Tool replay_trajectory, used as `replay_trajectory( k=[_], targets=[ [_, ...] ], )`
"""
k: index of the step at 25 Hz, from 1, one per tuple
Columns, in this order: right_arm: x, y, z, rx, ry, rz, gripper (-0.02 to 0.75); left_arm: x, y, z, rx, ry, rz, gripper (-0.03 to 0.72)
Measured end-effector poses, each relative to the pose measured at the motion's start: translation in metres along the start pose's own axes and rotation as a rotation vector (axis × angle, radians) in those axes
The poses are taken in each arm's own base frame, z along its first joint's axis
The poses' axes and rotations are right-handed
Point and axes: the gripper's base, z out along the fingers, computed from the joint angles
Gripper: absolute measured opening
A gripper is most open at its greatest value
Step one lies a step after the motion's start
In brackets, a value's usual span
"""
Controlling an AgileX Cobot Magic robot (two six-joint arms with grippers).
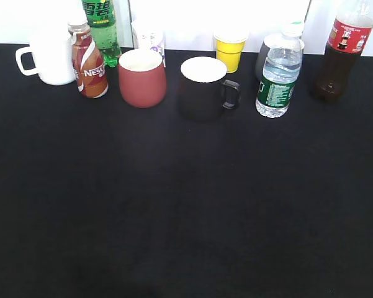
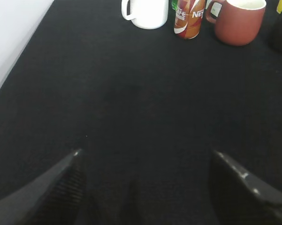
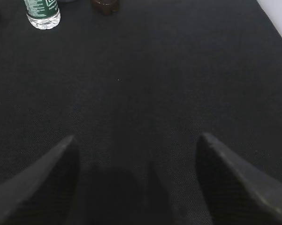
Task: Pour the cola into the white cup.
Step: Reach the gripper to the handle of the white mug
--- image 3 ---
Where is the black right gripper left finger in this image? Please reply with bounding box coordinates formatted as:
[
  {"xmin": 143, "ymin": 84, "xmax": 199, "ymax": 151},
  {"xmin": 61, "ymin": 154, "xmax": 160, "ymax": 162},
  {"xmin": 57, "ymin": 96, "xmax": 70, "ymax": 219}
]
[{"xmin": 0, "ymin": 135, "xmax": 80, "ymax": 225}]

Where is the green label water bottle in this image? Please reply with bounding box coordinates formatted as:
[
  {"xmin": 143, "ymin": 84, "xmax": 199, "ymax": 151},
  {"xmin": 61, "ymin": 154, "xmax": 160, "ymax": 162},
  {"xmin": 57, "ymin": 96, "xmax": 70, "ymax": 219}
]
[{"xmin": 24, "ymin": 0, "xmax": 61, "ymax": 30}]

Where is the cola bottle red label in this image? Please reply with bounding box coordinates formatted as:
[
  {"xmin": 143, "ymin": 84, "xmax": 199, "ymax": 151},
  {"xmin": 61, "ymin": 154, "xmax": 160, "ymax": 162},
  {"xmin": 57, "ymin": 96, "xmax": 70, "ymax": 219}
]
[{"xmin": 91, "ymin": 0, "xmax": 120, "ymax": 15}]

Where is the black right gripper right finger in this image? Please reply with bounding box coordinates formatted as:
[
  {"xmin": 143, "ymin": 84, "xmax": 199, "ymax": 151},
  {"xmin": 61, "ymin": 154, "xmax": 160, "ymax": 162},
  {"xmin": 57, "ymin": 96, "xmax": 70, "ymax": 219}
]
[{"xmin": 195, "ymin": 133, "xmax": 282, "ymax": 225}]

